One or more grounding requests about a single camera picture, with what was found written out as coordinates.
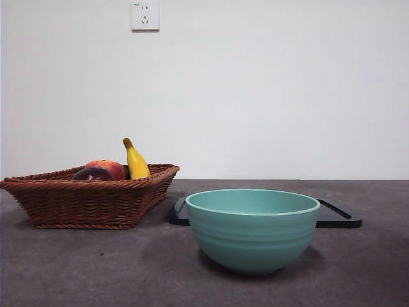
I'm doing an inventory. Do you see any white wall socket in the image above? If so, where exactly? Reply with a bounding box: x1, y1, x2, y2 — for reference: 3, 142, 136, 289
132, 1, 160, 32

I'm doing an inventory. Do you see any red yellow apple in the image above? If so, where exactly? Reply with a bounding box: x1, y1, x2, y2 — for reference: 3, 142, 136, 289
84, 159, 127, 180

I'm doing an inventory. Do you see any teal bowl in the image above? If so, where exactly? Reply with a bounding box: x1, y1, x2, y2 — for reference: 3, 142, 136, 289
185, 188, 321, 276

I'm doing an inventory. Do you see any brown wicker basket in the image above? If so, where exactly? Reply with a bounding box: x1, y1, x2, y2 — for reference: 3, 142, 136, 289
0, 162, 181, 230

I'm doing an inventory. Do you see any dark purple plum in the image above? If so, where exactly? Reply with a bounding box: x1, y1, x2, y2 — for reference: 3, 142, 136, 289
72, 166, 115, 181

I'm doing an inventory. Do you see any yellow banana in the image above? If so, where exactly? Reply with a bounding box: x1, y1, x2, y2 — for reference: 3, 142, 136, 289
122, 137, 151, 180

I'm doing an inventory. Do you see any dark rectangular tray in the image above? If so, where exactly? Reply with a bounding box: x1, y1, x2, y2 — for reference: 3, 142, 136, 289
168, 196, 363, 229

